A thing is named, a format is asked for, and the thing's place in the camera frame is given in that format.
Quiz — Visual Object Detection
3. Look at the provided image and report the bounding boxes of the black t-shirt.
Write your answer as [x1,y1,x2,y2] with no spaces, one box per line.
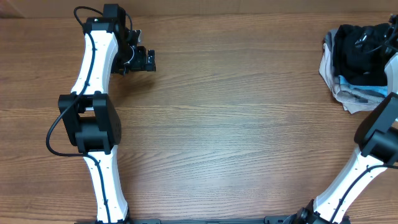
[332,23,392,86]

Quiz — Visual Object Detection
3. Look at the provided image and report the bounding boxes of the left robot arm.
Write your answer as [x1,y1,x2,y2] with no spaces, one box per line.
[54,4,156,223]

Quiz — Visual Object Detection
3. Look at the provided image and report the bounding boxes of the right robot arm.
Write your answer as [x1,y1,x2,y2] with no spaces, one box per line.
[285,15,397,223]

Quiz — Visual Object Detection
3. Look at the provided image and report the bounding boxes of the light blue folded garment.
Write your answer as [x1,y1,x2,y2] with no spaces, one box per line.
[338,75,388,96]

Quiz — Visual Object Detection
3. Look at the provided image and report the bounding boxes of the grey folded garment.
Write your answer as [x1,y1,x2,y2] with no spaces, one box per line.
[324,29,338,51]

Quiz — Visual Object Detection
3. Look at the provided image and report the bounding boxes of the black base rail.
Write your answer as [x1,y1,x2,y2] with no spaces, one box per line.
[74,211,352,224]

